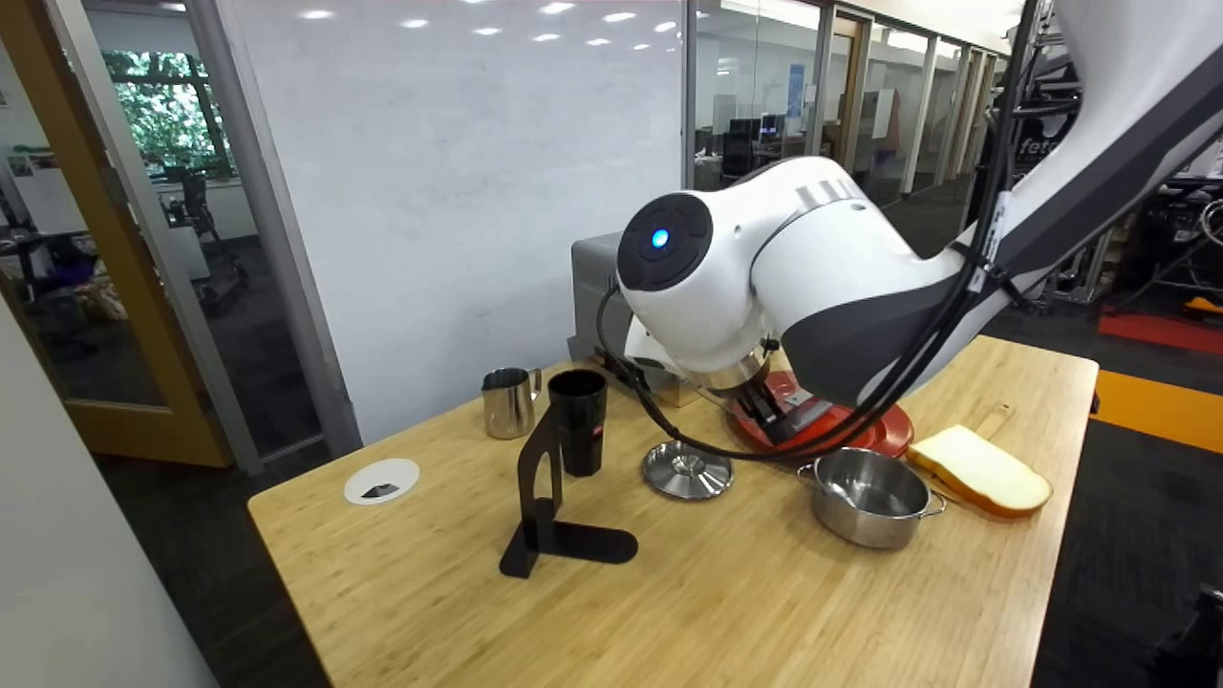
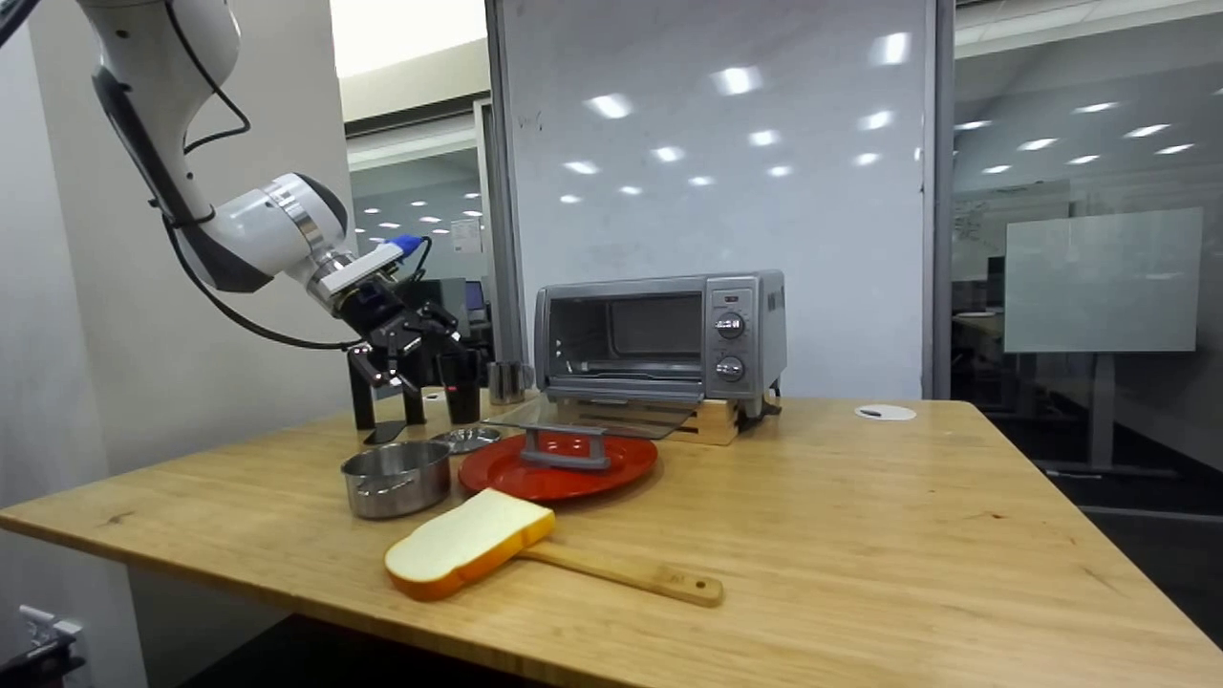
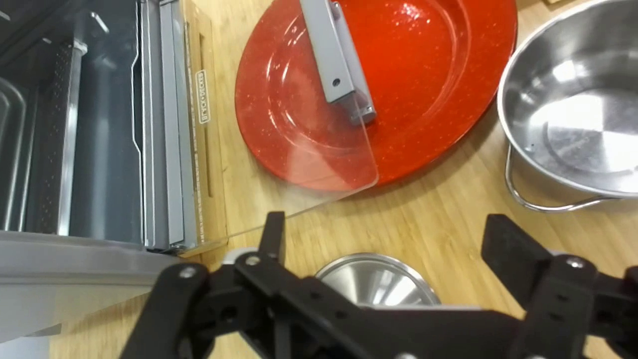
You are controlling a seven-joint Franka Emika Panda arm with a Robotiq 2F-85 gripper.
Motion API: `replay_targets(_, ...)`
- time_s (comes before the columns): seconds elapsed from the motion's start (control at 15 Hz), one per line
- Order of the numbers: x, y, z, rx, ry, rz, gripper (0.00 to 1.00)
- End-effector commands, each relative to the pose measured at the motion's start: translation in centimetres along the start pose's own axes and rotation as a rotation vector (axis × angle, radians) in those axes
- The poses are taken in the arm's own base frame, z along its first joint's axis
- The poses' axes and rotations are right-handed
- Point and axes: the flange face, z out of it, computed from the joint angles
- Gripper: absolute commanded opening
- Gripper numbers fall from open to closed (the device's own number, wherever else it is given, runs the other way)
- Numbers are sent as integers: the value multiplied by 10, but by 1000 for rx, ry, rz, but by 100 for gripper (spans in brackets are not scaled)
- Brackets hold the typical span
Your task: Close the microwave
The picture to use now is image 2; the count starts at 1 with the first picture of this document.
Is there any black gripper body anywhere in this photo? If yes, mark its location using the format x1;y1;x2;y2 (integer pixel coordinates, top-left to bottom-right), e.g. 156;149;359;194
332;270;443;358

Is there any grey item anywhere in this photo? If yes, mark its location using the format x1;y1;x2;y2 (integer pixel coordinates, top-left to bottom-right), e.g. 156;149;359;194
488;396;700;473

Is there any small steel cup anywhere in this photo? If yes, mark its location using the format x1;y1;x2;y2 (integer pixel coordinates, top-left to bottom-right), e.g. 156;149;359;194
487;358;536;405

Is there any red plate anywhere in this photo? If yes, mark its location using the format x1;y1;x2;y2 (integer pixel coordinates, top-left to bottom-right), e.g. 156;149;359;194
455;427;660;507

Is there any wooden block under oven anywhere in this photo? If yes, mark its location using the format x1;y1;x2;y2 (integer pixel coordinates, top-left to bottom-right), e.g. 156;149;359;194
691;396;745;447

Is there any silver toaster oven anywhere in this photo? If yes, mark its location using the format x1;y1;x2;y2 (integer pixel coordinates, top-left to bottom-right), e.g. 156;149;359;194
532;269;793;433

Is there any black clamp with white part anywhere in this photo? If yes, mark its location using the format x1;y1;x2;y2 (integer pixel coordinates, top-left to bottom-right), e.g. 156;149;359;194
0;602;87;688

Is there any whiteboard on stand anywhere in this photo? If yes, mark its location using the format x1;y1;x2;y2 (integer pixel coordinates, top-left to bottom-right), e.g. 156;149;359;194
1003;207;1210;469

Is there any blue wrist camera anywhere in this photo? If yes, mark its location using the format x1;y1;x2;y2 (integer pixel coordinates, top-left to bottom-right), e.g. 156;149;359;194
380;232;436;284

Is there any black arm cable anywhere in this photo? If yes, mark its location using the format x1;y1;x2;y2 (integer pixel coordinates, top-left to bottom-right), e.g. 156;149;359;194
156;0;387;354

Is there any white table cable grommet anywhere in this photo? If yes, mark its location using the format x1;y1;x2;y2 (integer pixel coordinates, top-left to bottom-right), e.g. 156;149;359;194
852;402;920;427

